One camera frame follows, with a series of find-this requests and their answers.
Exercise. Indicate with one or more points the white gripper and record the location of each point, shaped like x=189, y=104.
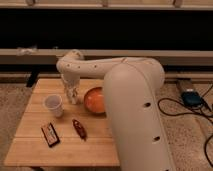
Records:
x=72, y=94

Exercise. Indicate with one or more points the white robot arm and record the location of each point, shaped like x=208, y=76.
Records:
x=129, y=88

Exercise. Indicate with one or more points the orange ceramic bowl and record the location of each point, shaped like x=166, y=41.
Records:
x=94, y=101

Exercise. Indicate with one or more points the small dark red bottle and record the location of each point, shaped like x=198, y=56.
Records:
x=79, y=129

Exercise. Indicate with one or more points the white plastic cup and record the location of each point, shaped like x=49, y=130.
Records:
x=54, y=104

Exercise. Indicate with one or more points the wooden table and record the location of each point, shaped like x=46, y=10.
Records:
x=29, y=147

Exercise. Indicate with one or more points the dark snack packet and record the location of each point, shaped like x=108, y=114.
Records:
x=50, y=135

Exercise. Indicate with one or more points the long wooden bench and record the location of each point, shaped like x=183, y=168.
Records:
x=50, y=56

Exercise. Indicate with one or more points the blue power adapter box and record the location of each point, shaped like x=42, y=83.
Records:
x=188, y=93

